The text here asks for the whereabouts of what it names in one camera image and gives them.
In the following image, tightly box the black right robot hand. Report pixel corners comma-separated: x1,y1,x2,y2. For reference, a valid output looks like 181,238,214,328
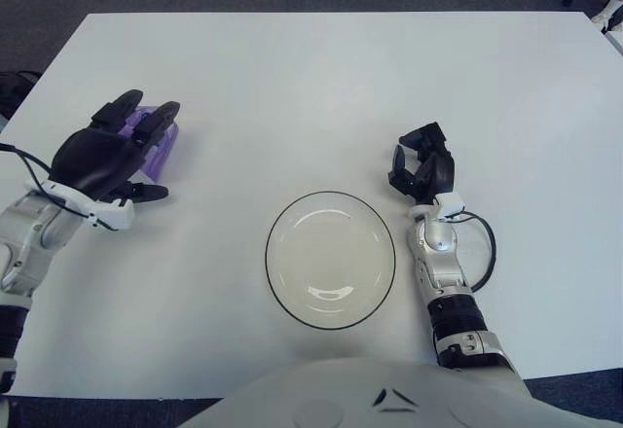
387,121,466,220

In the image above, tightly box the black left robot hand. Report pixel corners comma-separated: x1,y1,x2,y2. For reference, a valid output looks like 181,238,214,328
41,89,182,232

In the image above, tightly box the purple tissue paper pack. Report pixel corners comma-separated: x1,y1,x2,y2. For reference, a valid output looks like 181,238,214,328
119,104,181,181

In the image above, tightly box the white plate with black rim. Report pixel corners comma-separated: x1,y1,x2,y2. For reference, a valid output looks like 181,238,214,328
265,191,396,331

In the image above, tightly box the black bag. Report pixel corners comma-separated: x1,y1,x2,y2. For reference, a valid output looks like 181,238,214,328
0,71,43,118

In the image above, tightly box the person leg with white sock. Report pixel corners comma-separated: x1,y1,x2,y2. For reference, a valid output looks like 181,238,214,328
591,0,623,35

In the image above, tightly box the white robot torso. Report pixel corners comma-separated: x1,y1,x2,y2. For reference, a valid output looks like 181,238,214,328
179,357,623,428

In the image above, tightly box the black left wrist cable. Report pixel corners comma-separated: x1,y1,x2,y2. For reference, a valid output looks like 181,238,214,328
0,143,101,228

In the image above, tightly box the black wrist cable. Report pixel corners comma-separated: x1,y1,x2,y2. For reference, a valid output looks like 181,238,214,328
0,143,101,228
450,211,497,293

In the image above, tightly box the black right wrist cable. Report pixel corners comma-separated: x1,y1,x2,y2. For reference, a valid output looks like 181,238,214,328
450,211,497,293

